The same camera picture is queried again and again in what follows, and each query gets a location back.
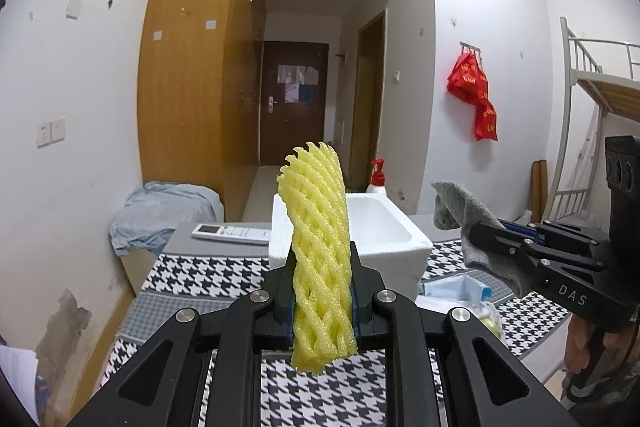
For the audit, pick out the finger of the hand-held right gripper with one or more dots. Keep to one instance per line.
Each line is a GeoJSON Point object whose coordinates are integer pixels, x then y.
{"type": "Point", "coordinates": [500, 242]}
{"type": "Point", "coordinates": [565, 237]}

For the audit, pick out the houndstooth tablecloth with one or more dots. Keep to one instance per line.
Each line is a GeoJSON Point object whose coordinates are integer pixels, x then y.
{"type": "Point", "coordinates": [225, 272]}

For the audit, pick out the wooden wardrobe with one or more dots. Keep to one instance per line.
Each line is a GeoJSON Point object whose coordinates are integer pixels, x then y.
{"type": "Point", "coordinates": [190, 107]}

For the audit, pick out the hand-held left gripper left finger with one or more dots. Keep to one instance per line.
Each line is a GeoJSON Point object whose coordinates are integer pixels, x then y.
{"type": "Point", "coordinates": [281, 309]}

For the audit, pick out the yellow foam fruit net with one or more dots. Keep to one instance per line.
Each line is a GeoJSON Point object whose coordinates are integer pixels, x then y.
{"type": "Point", "coordinates": [320, 232]}

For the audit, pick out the white wall socket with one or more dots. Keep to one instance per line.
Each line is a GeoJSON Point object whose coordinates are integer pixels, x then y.
{"type": "Point", "coordinates": [43, 136]}

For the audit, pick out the person's right forearm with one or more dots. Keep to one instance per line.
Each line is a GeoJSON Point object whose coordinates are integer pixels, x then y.
{"type": "Point", "coordinates": [620, 389]}

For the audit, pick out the dark brown entrance door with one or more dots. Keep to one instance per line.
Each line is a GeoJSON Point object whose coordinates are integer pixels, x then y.
{"type": "Point", "coordinates": [295, 132]}

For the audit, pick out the white metal bunk bed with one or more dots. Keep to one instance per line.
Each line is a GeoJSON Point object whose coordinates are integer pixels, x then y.
{"type": "Point", "coordinates": [615, 92]}

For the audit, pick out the clear plastic bag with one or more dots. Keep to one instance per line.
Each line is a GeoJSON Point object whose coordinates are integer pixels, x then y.
{"type": "Point", "coordinates": [490, 319]}

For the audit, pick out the blue door notice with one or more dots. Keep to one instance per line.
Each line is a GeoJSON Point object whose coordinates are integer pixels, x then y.
{"type": "Point", "coordinates": [300, 93]}

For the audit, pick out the blue face mask stack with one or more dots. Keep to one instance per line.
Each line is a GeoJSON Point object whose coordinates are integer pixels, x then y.
{"type": "Point", "coordinates": [450, 293]}

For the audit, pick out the person's right hand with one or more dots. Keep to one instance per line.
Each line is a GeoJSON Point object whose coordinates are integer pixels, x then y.
{"type": "Point", "coordinates": [575, 342]}

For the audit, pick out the white door notice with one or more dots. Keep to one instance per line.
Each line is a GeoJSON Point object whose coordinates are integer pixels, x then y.
{"type": "Point", "coordinates": [297, 74]}

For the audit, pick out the grey cloth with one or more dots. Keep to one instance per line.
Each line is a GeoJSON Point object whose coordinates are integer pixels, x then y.
{"type": "Point", "coordinates": [455, 207]}

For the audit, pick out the metal wall hook rack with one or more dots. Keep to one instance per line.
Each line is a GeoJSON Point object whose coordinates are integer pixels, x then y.
{"type": "Point", "coordinates": [470, 47]}

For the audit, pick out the brown side door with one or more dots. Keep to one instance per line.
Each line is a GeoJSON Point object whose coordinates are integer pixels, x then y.
{"type": "Point", "coordinates": [365, 107]}

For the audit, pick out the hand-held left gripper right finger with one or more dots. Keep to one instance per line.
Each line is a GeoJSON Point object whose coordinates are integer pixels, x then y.
{"type": "Point", "coordinates": [361, 307]}

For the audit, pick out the white pump bottle red cap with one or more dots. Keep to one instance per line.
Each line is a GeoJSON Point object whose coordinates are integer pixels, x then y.
{"type": "Point", "coordinates": [378, 187]}

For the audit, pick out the light blue cloth pile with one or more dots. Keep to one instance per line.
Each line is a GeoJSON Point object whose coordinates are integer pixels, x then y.
{"type": "Point", "coordinates": [165, 207]}

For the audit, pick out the white remote control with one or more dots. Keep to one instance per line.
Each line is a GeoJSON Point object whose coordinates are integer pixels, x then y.
{"type": "Point", "coordinates": [225, 233]}

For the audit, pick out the white foam box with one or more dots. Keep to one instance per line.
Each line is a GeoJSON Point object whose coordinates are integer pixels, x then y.
{"type": "Point", "coordinates": [380, 227]}

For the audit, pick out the red plastic bag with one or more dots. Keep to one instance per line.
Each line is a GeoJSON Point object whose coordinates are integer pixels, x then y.
{"type": "Point", "coordinates": [486, 122]}
{"type": "Point", "coordinates": [467, 79]}

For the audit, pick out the white wall plate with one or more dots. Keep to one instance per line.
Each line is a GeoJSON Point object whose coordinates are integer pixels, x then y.
{"type": "Point", "coordinates": [74, 8]}

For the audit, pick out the white paper sheet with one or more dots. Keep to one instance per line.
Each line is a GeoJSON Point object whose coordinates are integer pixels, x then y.
{"type": "Point", "coordinates": [17, 372]}

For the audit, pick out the white wall switch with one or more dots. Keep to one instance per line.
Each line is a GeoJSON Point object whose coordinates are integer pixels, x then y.
{"type": "Point", "coordinates": [58, 130]}

